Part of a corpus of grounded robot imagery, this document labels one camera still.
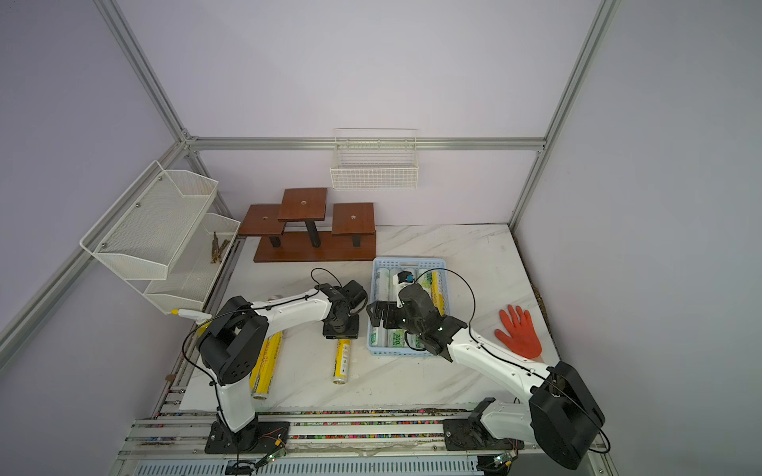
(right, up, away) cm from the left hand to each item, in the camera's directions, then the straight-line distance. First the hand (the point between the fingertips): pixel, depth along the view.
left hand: (347, 337), depth 91 cm
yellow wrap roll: (0, -4, -7) cm, 8 cm away
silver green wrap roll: (+10, +2, -4) cm, 11 cm away
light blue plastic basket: (+29, +23, +10) cm, 38 cm away
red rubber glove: (+55, 0, -1) cm, 55 cm away
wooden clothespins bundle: (-44, +28, +5) cm, 53 cm away
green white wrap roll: (+15, +1, -5) cm, 16 cm away
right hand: (+11, +10, -9) cm, 17 cm away
